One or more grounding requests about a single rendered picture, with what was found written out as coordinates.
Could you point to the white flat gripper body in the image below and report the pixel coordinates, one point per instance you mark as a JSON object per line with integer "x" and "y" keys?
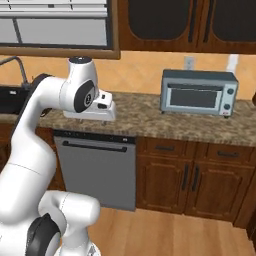
{"x": 90, "y": 115}

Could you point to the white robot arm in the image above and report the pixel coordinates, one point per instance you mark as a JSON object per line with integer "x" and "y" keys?
{"x": 30, "y": 160}

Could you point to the grey dishwasher door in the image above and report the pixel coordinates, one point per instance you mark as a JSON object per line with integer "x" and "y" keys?
{"x": 96, "y": 173}

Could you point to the black sink basin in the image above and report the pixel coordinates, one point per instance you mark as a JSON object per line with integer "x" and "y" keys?
{"x": 11, "y": 98}

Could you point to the brown wooden drawer front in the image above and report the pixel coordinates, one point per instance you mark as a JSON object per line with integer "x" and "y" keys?
{"x": 165, "y": 147}
{"x": 230, "y": 154}

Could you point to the dark grey sink tap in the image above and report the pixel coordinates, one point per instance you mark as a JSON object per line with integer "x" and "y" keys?
{"x": 22, "y": 68}

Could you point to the wooden framed window with blinds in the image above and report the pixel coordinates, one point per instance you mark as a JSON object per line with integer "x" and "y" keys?
{"x": 56, "y": 30}

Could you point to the brown wooden cupboard door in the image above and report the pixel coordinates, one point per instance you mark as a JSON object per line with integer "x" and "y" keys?
{"x": 161, "y": 185}
{"x": 220, "y": 193}

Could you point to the grey blue toaster oven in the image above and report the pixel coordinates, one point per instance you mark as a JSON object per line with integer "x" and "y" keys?
{"x": 196, "y": 95}

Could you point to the brown wooden corner cupboard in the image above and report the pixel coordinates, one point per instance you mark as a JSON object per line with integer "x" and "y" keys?
{"x": 248, "y": 206}

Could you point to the pale wall socket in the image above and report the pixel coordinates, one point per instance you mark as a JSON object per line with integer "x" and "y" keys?
{"x": 189, "y": 62}

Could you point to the white wall switch plate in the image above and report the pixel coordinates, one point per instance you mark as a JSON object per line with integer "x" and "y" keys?
{"x": 232, "y": 63}

